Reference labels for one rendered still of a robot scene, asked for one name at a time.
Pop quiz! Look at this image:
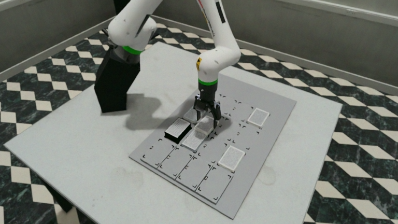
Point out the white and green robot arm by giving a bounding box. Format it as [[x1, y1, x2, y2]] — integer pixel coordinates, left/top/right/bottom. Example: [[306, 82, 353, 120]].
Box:
[[102, 0, 241, 113]]

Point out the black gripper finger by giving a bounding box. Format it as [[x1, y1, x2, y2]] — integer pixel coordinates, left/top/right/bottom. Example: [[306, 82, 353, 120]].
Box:
[[193, 94, 201, 121], [207, 101, 222, 129]]

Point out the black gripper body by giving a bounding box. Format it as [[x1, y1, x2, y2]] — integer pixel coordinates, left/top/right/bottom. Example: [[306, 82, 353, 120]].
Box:
[[200, 92, 216, 106]]

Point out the clear plastic lid with yellow tape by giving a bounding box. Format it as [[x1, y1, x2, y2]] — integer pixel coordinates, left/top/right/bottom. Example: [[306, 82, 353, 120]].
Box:
[[183, 105, 205, 123]]

